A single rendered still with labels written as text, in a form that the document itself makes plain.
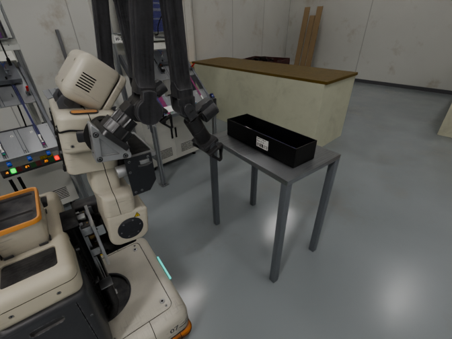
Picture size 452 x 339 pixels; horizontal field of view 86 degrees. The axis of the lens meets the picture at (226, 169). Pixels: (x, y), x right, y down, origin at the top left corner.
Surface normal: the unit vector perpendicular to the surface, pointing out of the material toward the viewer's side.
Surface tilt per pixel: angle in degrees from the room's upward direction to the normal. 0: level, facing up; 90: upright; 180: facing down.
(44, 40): 90
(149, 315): 0
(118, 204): 90
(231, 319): 0
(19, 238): 92
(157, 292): 0
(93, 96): 90
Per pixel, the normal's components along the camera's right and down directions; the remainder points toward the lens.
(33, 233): 0.60, 0.44
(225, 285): -0.02, -0.85
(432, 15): -0.72, 0.37
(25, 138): 0.49, -0.32
